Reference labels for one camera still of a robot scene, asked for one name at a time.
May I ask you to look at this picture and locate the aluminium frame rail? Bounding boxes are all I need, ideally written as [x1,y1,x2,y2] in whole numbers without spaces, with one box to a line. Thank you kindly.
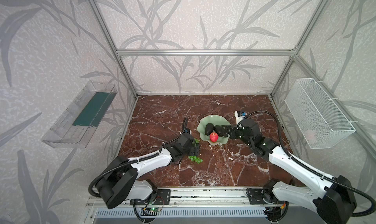
[116,49,295,57]

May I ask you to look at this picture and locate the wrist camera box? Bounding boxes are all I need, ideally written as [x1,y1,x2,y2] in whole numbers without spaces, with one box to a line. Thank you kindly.
[234,110,247,124]
[184,129,192,135]

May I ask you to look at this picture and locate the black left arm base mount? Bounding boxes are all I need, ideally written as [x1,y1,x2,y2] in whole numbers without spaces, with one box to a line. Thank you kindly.
[127,180,171,205]

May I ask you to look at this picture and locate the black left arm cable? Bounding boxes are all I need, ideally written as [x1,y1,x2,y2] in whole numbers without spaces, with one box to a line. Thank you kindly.
[88,117,189,198]

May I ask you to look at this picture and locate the pale green wavy fruit bowl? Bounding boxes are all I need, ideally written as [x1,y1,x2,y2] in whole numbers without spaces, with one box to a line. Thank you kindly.
[197,115,230,146]

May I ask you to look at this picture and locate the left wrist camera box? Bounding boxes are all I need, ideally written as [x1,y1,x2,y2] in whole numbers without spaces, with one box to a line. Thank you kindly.
[184,129,192,135]

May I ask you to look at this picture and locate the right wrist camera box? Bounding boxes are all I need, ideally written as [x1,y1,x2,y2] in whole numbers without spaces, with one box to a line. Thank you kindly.
[234,110,247,124]

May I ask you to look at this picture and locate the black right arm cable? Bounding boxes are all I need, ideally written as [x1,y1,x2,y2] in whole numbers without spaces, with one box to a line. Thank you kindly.
[237,110,376,217]

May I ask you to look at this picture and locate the clear plastic wall tray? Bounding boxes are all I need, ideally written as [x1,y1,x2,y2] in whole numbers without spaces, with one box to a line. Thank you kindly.
[42,81,118,149]

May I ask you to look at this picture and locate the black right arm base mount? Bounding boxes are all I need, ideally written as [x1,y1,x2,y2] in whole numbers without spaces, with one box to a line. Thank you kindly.
[245,179,280,204]

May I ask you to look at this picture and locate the white wire mesh basket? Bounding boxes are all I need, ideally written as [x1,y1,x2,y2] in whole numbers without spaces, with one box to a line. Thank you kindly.
[285,78,356,150]

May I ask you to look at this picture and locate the green fake grape bunch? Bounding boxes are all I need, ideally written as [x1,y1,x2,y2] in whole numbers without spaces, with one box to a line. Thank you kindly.
[188,138,203,164]

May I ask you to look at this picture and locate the red fake apple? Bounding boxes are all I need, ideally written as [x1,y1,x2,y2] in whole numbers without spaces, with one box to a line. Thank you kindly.
[210,132,219,142]

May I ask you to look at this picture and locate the black fake avocado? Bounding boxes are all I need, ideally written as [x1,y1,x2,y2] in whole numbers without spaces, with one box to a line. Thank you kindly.
[204,123,214,136]
[214,125,225,137]

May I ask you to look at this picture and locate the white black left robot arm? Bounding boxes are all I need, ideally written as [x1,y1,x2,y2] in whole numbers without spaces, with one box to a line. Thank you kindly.
[88,133,200,209]

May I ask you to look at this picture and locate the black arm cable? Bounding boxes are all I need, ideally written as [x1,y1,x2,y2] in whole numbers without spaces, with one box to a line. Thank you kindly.
[237,110,376,217]
[88,117,189,198]

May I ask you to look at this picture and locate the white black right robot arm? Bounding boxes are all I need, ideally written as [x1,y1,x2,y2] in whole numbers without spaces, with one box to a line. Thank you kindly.
[222,119,357,224]

